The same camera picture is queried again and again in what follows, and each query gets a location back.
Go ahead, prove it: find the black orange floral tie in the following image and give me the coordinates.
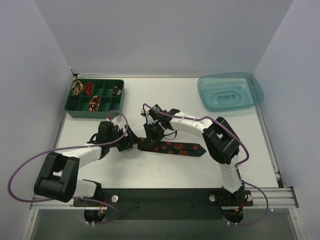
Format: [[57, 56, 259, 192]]
[[137, 138, 207, 157]]

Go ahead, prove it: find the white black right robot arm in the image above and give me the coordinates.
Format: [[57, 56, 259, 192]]
[[138, 105, 251, 208]]

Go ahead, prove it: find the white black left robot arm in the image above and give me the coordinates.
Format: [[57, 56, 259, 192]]
[[33, 120, 140, 203]]

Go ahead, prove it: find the green compartment organizer tray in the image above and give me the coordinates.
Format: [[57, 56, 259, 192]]
[[64, 78, 125, 119]]

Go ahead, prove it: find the rolled dark patterned tie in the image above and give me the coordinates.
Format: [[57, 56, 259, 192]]
[[112, 85, 123, 97]]

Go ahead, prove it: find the rolled red black tie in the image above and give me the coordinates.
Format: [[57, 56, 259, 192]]
[[83, 82, 94, 96]]

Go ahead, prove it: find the rolled beige brown tie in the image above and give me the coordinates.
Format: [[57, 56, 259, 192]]
[[71, 80, 84, 96]]

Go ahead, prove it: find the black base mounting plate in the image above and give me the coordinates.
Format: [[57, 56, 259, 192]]
[[73, 188, 253, 222]]

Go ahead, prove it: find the teal translucent plastic tub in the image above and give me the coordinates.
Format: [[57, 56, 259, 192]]
[[197, 72, 264, 112]]

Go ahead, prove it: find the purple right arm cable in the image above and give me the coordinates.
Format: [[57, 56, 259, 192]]
[[141, 102, 270, 227]]

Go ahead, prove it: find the aluminium front rail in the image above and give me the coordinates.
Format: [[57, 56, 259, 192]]
[[30, 187, 299, 210]]

